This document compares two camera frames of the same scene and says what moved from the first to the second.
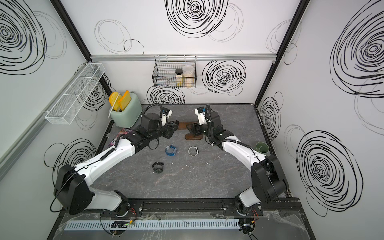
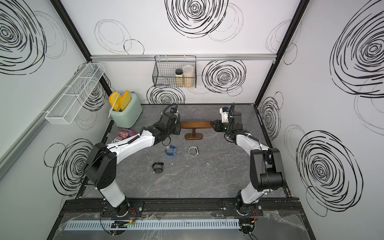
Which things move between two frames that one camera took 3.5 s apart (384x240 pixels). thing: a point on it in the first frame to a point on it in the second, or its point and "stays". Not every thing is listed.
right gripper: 195,128 to 218,123
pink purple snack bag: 122,131 stays
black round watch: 158,170 stays
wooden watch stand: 183,125 stays
